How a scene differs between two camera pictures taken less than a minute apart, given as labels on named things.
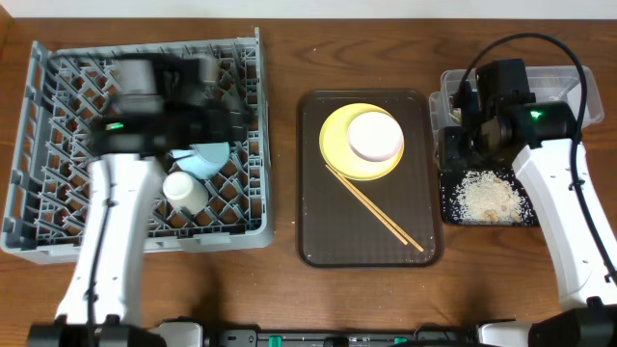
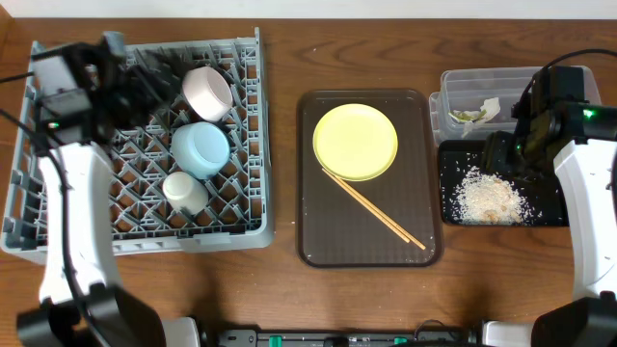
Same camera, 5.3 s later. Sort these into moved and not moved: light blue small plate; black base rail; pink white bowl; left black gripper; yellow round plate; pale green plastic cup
Moved: left black gripper; pink white bowl
Not moved: light blue small plate; pale green plastic cup; black base rail; yellow round plate
